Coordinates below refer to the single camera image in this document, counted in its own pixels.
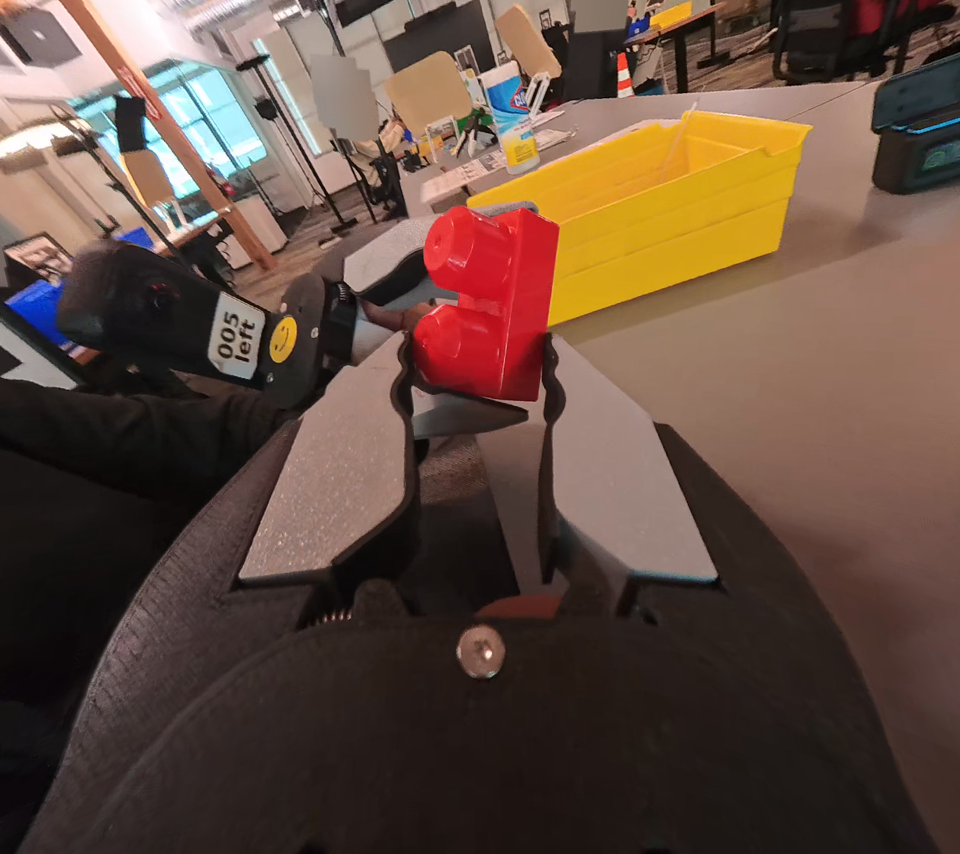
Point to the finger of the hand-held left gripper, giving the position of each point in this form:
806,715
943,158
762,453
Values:
387,257
458,416

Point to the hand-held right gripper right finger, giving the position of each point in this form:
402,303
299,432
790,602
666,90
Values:
623,494

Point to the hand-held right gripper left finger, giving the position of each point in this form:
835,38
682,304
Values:
338,494

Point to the red toy building block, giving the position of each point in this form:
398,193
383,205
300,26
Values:
503,314

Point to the person's left forearm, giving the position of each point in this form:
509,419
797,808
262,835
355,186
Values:
135,434

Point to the beige acoustic panel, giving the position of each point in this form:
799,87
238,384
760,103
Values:
525,41
428,89

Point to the blue white wipes canister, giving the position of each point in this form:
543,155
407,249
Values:
507,97

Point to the yellow plastic bin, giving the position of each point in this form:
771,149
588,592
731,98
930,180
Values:
675,224

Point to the orange traffic cone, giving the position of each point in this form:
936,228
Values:
626,77

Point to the person's black clothing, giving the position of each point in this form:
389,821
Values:
60,614

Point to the black device case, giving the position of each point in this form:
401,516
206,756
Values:
923,149

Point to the wooden post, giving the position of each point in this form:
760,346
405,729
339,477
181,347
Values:
143,112

